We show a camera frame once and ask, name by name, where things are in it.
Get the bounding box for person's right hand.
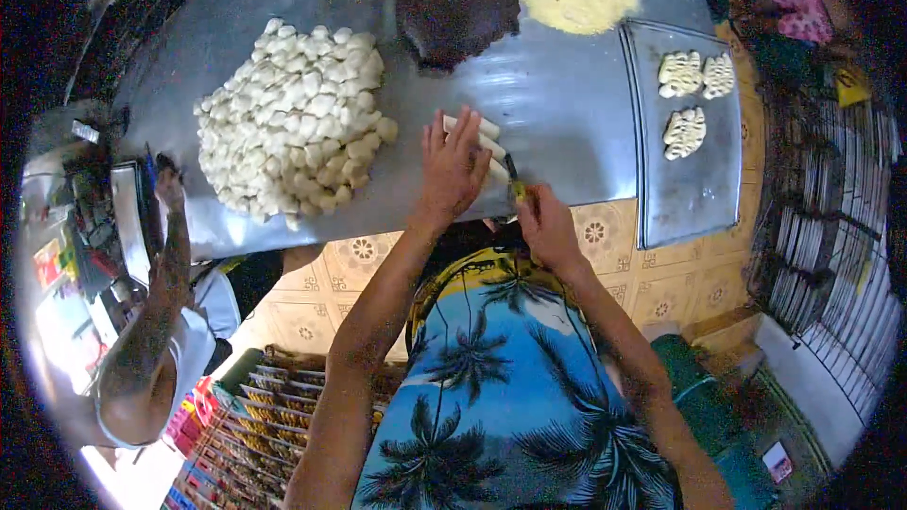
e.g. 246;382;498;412
515;184;590;281

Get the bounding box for person's left hand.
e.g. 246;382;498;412
413;105;494;228

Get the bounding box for green handled knife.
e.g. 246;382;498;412
502;153;530;205

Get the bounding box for metal baking tray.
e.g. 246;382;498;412
619;18;744;251

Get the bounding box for shaped white dough piece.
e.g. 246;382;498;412
662;106;708;162
657;50;704;99
702;51;736;101

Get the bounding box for person's body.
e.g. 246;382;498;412
283;246;738;510

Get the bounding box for dark brown filling mound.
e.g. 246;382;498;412
394;0;524;74

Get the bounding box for pile of white dough pieces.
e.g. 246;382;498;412
193;17;400;229

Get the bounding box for green plastic chair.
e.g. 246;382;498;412
650;333;782;510

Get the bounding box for metal rack of trays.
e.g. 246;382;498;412
750;71;905;427

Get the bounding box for pink patterned cloth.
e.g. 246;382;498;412
768;0;836;45

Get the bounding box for yellow bag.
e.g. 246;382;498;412
834;67;872;109

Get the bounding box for small white card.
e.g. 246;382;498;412
761;441;795;485

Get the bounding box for display rack of snack packets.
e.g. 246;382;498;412
162;346;406;510

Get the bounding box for cluttered shop counter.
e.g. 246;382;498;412
20;105;154;399

